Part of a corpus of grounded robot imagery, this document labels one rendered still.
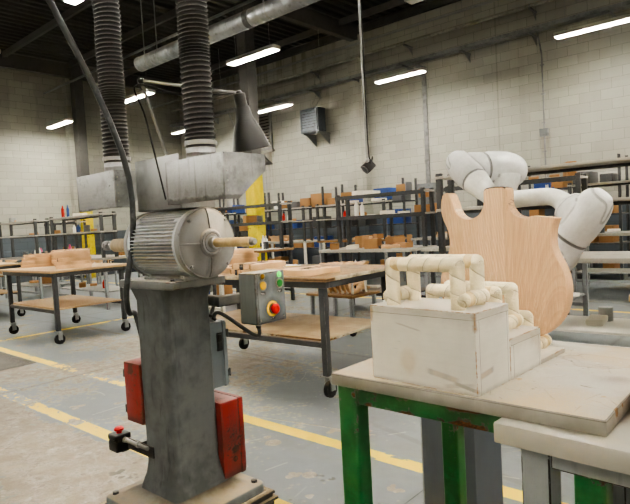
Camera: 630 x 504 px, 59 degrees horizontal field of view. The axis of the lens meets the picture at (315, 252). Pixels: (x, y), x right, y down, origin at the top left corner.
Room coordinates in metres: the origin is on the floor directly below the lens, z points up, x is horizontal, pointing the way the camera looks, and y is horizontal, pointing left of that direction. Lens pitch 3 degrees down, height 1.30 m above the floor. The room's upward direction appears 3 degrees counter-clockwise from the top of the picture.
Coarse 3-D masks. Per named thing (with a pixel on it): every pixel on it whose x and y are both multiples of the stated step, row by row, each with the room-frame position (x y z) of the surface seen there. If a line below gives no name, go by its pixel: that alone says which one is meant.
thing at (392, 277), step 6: (390, 270) 1.27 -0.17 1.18; (390, 276) 1.27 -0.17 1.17; (396, 276) 1.27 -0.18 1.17; (390, 282) 1.27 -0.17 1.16; (396, 282) 1.27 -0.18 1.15; (390, 288) 1.27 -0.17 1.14; (396, 288) 1.27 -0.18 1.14; (390, 294) 1.27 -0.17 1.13; (396, 294) 1.27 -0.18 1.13; (390, 300) 1.27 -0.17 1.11; (396, 300) 1.27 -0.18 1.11
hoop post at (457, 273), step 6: (450, 270) 1.16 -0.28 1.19; (456, 270) 1.15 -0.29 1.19; (462, 270) 1.15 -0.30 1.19; (450, 276) 1.16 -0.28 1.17; (456, 276) 1.15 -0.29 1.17; (462, 276) 1.15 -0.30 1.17; (450, 282) 1.16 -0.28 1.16; (456, 282) 1.15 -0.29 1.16; (462, 282) 1.15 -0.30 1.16; (450, 288) 1.16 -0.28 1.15; (456, 288) 1.15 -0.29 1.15; (462, 288) 1.15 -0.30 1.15; (450, 294) 1.16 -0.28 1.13; (456, 294) 1.15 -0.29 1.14; (450, 300) 1.17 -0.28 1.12; (456, 300) 1.15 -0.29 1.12; (456, 306) 1.15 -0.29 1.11
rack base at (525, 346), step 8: (520, 328) 1.32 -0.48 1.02; (528, 328) 1.32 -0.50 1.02; (536, 328) 1.31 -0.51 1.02; (512, 336) 1.24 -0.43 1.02; (520, 336) 1.25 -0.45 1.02; (528, 336) 1.28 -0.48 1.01; (536, 336) 1.31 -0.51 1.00; (512, 344) 1.22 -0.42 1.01; (520, 344) 1.25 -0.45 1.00; (528, 344) 1.28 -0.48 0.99; (536, 344) 1.31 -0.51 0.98; (512, 352) 1.22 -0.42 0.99; (520, 352) 1.25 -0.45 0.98; (528, 352) 1.28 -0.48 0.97; (536, 352) 1.31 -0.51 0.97; (512, 360) 1.22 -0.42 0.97; (520, 360) 1.25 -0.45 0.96; (528, 360) 1.28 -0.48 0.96; (536, 360) 1.31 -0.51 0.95; (512, 368) 1.22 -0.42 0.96; (520, 368) 1.25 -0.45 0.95; (528, 368) 1.28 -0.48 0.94; (512, 376) 1.22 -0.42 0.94
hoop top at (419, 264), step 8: (392, 264) 1.26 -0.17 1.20; (400, 264) 1.25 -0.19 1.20; (408, 264) 1.23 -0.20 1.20; (416, 264) 1.22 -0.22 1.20; (424, 264) 1.20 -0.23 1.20; (432, 264) 1.19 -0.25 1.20; (440, 264) 1.17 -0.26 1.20; (448, 264) 1.16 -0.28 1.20; (456, 264) 1.15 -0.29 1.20; (464, 264) 1.16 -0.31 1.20
